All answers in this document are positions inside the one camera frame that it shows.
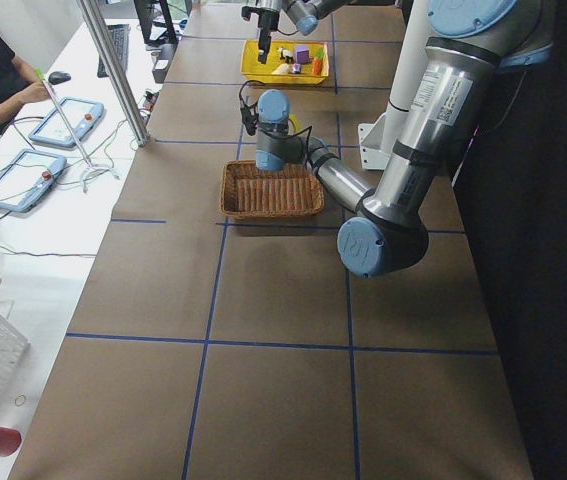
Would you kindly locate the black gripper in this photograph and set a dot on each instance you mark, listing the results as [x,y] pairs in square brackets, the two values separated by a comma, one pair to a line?
[266,22]

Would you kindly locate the yellow tape roll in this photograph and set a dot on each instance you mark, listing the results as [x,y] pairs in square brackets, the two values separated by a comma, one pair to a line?
[292,118]

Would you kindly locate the yellow plastic basket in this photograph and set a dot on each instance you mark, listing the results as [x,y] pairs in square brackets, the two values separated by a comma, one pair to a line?
[251,69]

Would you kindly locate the brown wicker basket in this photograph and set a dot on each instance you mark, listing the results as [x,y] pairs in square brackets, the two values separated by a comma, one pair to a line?
[248,192]

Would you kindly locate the toy panda figure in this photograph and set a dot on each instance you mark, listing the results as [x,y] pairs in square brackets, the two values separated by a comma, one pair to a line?
[285,55]

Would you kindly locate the toy bread croissant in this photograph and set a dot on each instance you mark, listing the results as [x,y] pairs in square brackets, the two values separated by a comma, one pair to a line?
[282,69]

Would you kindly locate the purple foam cube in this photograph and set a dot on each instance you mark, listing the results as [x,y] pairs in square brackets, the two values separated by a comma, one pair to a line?
[302,54]

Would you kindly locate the toy orange carrot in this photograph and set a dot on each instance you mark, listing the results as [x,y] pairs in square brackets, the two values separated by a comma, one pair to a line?
[318,62]

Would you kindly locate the black box with label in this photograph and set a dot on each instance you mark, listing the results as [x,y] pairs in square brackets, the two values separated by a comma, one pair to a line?
[162,60]

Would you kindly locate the black monitor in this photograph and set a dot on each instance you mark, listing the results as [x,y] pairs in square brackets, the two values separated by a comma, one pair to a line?
[156,22]

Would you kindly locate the black keyboard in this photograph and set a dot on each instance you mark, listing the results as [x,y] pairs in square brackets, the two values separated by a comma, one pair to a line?
[119,38]

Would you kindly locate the black computer mouse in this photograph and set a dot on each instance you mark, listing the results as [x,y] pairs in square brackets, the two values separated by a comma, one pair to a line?
[58,77]

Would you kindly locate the blue teach pendant near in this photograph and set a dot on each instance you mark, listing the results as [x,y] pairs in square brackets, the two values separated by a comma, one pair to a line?
[28,178]

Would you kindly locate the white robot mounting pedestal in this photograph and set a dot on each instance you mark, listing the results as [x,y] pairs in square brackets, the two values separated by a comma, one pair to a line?
[376,140]

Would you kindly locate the aluminium frame post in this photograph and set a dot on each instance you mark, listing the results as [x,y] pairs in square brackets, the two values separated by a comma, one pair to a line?
[98,30]

